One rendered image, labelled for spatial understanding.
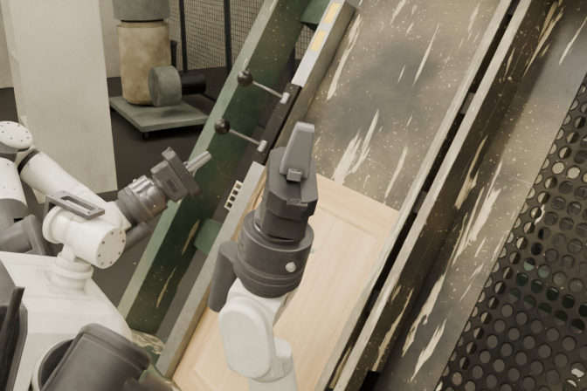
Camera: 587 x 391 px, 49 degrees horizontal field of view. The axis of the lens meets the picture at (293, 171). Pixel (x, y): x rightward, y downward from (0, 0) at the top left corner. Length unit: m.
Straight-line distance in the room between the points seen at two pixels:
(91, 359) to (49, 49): 4.09
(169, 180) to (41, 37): 3.50
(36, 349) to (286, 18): 1.08
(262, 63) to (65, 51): 3.28
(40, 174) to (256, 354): 0.75
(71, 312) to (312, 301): 0.50
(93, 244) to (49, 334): 0.14
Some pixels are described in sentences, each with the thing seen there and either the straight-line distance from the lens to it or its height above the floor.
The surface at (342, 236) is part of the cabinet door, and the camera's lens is 1.25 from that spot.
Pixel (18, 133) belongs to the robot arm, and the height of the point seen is 1.46.
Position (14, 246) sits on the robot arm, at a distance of 1.21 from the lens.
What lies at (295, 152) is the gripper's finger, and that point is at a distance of 0.71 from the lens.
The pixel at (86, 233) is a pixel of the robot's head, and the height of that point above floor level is 1.43.
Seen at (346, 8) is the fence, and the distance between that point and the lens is 1.51.
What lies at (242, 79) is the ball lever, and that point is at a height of 1.54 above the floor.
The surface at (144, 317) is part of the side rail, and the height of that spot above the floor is 0.91.
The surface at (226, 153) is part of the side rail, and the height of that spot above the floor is 1.31.
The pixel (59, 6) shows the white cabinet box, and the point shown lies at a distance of 4.82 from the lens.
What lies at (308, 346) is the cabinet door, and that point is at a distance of 1.25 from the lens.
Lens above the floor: 1.83
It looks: 20 degrees down
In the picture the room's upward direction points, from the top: straight up
